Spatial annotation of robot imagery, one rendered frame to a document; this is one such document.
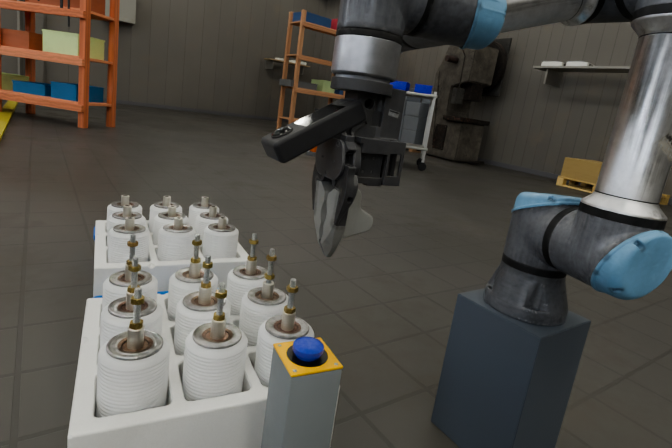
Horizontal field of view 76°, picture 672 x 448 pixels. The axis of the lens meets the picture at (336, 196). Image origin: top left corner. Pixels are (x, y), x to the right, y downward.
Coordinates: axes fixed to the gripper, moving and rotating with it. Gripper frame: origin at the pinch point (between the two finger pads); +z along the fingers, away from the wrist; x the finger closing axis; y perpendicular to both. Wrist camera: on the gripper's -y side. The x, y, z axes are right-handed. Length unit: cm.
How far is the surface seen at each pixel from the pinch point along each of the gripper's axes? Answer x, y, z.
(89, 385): 19.4, -25.1, 28.2
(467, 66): 519, 485, -110
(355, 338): 48, 39, 46
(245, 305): 27.7, -0.2, 21.9
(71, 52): 526, -69, -34
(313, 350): -1.5, 0.0, 13.2
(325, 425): -3.5, 2.2, 23.1
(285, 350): 1.5, -2.5, 14.8
